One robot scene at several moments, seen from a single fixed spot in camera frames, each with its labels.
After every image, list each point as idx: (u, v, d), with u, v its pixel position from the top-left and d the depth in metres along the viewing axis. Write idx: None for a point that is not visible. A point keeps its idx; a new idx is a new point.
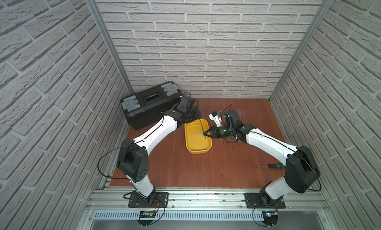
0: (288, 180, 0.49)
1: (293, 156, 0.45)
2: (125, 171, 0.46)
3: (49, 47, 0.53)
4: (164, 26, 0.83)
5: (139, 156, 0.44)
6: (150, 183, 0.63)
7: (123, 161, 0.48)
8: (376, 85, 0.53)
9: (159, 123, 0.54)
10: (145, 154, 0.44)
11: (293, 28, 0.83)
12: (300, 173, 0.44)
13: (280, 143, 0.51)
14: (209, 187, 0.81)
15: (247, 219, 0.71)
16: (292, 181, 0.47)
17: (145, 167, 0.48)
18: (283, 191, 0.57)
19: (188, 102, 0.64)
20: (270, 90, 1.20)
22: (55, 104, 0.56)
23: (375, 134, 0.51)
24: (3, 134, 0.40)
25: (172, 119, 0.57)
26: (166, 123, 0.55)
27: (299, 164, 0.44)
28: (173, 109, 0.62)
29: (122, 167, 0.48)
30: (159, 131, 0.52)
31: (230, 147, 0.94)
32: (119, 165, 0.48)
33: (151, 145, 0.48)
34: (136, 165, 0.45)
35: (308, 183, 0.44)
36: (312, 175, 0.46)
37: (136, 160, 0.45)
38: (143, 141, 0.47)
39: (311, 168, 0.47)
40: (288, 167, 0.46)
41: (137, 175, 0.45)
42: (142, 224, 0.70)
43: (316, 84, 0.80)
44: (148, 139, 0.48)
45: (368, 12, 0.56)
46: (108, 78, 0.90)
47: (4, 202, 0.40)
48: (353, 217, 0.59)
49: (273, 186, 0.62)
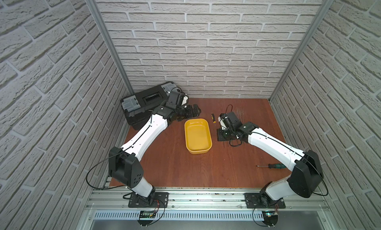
0: (292, 185, 0.48)
1: (301, 163, 0.43)
2: (119, 179, 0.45)
3: (49, 48, 0.53)
4: (164, 26, 0.83)
5: (129, 163, 0.42)
6: (148, 184, 0.63)
7: (115, 169, 0.45)
8: (376, 85, 0.53)
9: (148, 124, 0.51)
10: (136, 160, 0.42)
11: (293, 28, 0.83)
12: (307, 180, 0.42)
13: (287, 148, 0.48)
14: (209, 187, 0.81)
15: (247, 219, 0.71)
16: (297, 186, 0.47)
17: (139, 172, 0.47)
18: (284, 193, 0.57)
19: (178, 97, 0.61)
20: (270, 90, 1.20)
22: (55, 104, 0.56)
23: (375, 134, 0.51)
24: (3, 135, 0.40)
25: (161, 118, 0.53)
26: (155, 124, 0.52)
27: (307, 171, 0.42)
28: (161, 105, 0.58)
29: (115, 176, 0.46)
30: (149, 132, 0.49)
31: (231, 147, 0.94)
32: (111, 174, 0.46)
33: (140, 150, 0.45)
34: (129, 172, 0.43)
35: (312, 189, 0.44)
36: (317, 179, 0.45)
37: (127, 167, 0.43)
38: (132, 147, 0.45)
39: (317, 173, 0.46)
40: (295, 173, 0.45)
41: (132, 181, 0.44)
42: (142, 224, 0.70)
43: (316, 84, 0.80)
44: (137, 143, 0.46)
45: (368, 12, 0.56)
46: (108, 78, 0.90)
47: (4, 202, 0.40)
48: (353, 217, 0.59)
49: (273, 187, 0.62)
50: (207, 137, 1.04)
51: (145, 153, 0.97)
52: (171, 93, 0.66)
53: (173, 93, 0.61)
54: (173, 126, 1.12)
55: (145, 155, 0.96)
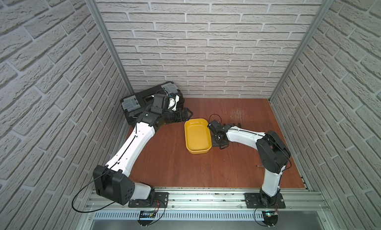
0: (264, 163, 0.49)
1: (262, 140, 0.52)
2: (109, 198, 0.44)
3: (49, 47, 0.53)
4: (165, 26, 0.83)
5: (117, 181, 0.39)
6: (146, 188, 0.62)
7: (103, 188, 0.42)
8: (376, 85, 0.53)
9: (134, 134, 0.48)
10: (124, 177, 0.39)
11: (293, 28, 0.83)
12: (269, 152, 0.50)
13: (251, 133, 0.59)
14: (209, 187, 0.81)
15: (248, 219, 0.71)
16: (268, 164, 0.53)
17: (130, 187, 0.44)
18: (273, 183, 0.60)
19: (163, 100, 0.58)
20: (270, 90, 1.20)
22: (55, 104, 0.56)
23: (375, 134, 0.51)
24: (3, 134, 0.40)
25: (147, 126, 0.50)
26: (141, 133, 0.48)
27: (267, 146, 0.50)
28: (147, 112, 0.54)
29: (105, 195, 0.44)
30: (136, 143, 0.46)
31: (231, 147, 0.94)
32: (99, 193, 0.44)
33: (127, 165, 0.42)
34: (118, 191, 0.40)
35: (280, 163, 0.50)
36: (284, 156, 0.51)
37: (115, 186, 0.40)
38: (117, 163, 0.41)
39: (281, 149, 0.53)
40: (260, 151, 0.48)
41: (123, 198, 0.42)
42: (142, 224, 0.70)
43: (316, 84, 0.80)
44: (123, 159, 0.42)
45: (368, 12, 0.56)
46: (108, 77, 0.90)
47: (4, 202, 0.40)
48: (353, 217, 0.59)
49: (267, 183, 0.64)
50: (206, 137, 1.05)
51: (145, 153, 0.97)
52: (156, 97, 0.58)
53: (158, 96, 0.57)
54: (173, 126, 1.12)
55: (145, 155, 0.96)
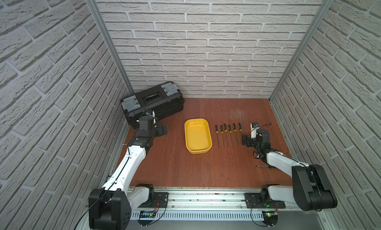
0: (296, 194, 0.47)
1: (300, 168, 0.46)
2: (105, 227, 0.40)
3: (49, 47, 0.53)
4: (164, 26, 0.83)
5: (116, 201, 0.39)
6: (144, 192, 0.61)
7: (99, 216, 0.40)
8: (376, 85, 0.53)
9: (127, 156, 0.50)
10: (123, 195, 0.39)
11: (293, 28, 0.83)
12: (305, 184, 0.44)
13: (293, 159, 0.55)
14: (209, 187, 0.81)
15: (247, 219, 0.71)
16: (299, 196, 0.46)
17: (128, 209, 0.43)
18: (284, 195, 0.57)
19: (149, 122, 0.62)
20: (270, 90, 1.20)
22: (55, 104, 0.56)
23: (375, 134, 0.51)
24: (3, 134, 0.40)
25: (139, 147, 0.54)
26: (134, 154, 0.51)
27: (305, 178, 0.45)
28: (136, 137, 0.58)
29: (99, 225, 0.40)
30: (130, 163, 0.48)
31: (231, 147, 0.94)
32: (94, 224, 0.40)
33: (125, 184, 0.43)
34: (117, 211, 0.39)
35: (313, 201, 0.42)
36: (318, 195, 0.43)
37: (114, 206, 0.39)
38: (115, 183, 0.42)
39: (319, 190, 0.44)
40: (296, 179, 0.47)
41: (121, 222, 0.39)
42: (142, 224, 0.70)
43: (316, 84, 0.80)
44: (120, 178, 0.43)
45: (368, 12, 0.56)
46: (108, 78, 0.90)
47: (4, 202, 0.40)
48: (353, 217, 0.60)
49: (277, 190, 0.61)
50: (206, 138, 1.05)
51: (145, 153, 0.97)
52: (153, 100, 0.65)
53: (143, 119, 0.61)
54: (173, 126, 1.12)
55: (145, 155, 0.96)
